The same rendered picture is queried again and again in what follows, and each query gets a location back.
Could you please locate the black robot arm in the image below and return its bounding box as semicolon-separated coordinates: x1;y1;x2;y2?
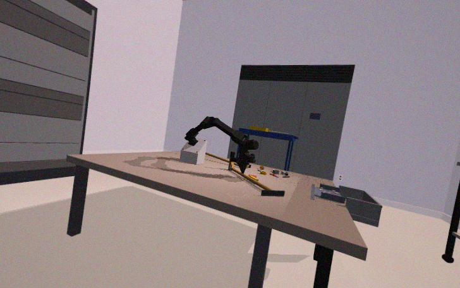
185;116;258;162

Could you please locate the orange long pole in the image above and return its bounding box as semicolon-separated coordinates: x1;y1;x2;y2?
228;152;285;196

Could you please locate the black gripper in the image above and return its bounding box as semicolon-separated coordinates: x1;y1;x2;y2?
230;150;255;174

